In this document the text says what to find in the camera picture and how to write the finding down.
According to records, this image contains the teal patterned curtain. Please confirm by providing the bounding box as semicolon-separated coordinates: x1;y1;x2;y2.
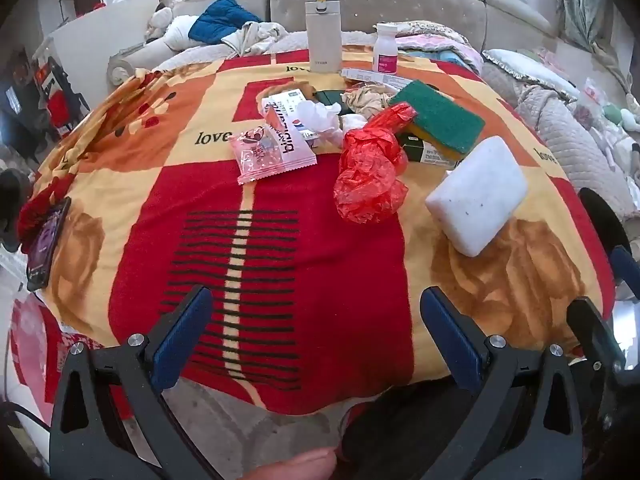
555;0;612;53

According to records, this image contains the white ruffled pillow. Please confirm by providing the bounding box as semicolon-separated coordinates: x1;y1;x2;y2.
480;49;580;106

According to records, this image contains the pink floral quilt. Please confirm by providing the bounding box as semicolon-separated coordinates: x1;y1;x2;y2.
388;20;484;75

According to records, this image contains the beige thermos flask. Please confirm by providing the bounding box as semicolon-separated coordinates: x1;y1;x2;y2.
305;0;342;74

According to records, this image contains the blue white medicine box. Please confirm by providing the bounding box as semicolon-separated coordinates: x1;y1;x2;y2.
260;89;319;148

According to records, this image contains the long white medicine box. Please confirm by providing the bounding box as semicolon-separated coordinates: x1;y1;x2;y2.
341;68;412;91

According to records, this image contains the white pill bottle, pink label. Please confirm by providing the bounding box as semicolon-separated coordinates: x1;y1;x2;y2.
373;23;398;75

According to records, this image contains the white plush toy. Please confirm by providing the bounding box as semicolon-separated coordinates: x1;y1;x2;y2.
603;103;640;133

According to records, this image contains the red orange floral blanket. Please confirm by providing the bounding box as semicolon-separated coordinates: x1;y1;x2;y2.
34;51;615;415

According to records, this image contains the white tissue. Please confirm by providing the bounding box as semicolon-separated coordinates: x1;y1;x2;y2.
295;101;367;148

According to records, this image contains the dark green packet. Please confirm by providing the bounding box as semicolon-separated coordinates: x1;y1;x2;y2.
314;90;352;115

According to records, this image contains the red plastic bag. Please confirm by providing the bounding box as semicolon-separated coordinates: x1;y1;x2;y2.
333;102;416;224

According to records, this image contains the cream crumpled garment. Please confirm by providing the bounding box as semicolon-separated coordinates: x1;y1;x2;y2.
221;22;288;58

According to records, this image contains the white foam sponge block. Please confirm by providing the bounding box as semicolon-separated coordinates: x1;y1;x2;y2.
425;136;528;258

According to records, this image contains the beige tufted sofa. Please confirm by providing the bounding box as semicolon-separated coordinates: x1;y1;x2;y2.
106;0;640;221

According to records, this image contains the blue jacket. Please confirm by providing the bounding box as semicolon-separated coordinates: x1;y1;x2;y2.
188;0;262;44

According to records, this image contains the pink bibizan snack wrapper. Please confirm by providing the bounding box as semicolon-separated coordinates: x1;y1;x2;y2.
229;104;317;185

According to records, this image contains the beige paper towel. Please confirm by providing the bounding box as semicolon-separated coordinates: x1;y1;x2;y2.
341;84;397;119

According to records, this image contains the black smartphone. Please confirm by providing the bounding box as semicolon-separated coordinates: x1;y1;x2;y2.
26;197;72;292

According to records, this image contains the green yellow scrub sponge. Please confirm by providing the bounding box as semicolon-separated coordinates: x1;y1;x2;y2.
388;80;486;159

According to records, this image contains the green white small box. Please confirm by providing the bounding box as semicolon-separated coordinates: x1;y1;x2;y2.
398;133;456;169

